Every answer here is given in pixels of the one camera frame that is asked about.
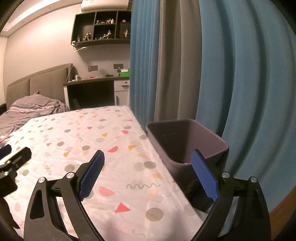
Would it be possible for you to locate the purple trash bin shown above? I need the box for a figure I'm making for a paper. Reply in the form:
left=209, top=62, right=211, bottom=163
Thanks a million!
left=146, top=119, right=229, bottom=212

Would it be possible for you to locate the grey striped blanket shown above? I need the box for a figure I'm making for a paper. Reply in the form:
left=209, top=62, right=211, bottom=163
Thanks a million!
left=1, top=93, right=69, bottom=136

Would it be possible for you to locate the grey padded headboard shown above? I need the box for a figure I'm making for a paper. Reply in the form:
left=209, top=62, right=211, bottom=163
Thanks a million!
left=6, top=63, right=73, bottom=108

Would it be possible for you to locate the patterned white bed sheet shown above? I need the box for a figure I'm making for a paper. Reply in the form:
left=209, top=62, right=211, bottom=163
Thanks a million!
left=6, top=106, right=203, bottom=240

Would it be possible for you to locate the dark desk with white drawers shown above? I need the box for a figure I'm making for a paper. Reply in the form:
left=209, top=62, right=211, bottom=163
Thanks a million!
left=63, top=76, right=130, bottom=110

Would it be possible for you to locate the green box on desk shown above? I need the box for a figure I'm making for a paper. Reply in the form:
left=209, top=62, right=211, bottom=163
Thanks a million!
left=119, top=69, right=130, bottom=77

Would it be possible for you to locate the blue and grey curtain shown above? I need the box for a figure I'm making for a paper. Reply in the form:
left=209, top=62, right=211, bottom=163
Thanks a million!
left=128, top=0, right=296, bottom=214

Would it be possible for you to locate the dark wall shelf with figurines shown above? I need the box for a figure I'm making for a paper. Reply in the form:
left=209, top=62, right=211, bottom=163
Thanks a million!
left=71, top=11, right=132, bottom=50

